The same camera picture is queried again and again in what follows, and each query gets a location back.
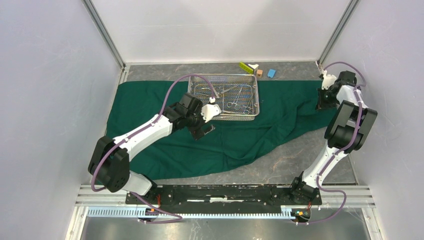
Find green surgical cloth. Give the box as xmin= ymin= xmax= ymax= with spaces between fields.
xmin=106 ymin=80 xmax=336 ymax=180

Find metal mesh instrument tray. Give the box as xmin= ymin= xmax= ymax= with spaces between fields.
xmin=188 ymin=74 xmax=260 ymax=121

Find blue small block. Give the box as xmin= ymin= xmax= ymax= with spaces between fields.
xmin=267 ymin=69 xmax=276 ymax=79

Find brown wooden cube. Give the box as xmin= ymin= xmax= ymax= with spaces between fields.
xmin=255 ymin=69 xmax=263 ymax=78

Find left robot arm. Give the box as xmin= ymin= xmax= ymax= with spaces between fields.
xmin=88 ymin=93 xmax=222 ymax=204

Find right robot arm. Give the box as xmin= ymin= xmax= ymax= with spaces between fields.
xmin=288 ymin=70 xmax=378 ymax=205

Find steel tweezers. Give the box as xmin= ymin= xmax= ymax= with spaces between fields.
xmin=213 ymin=85 xmax=221 ymax=99

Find yellow-green lego brick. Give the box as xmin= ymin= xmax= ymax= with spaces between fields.
xmin=239 ymin=62 xmax=255 ymax=75

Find white small block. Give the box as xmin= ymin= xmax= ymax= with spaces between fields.
xmin=248 ymin=64 xmax=259 ymax=75

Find flat steel scalpel handle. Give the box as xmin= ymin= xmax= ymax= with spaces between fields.
xmin=221 ymin=85 xmax=237 ymax=95

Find steel forceps with ring handles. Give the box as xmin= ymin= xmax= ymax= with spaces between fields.
xmin=226 ymin=87 xmax=243 ymax=110

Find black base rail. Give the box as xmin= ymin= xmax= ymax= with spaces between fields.
xmin=125 ymin=184 xmax=322 ymax=224

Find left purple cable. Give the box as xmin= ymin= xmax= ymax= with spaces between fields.
xmin=90 ymin=73 xmax=220 ymax=225

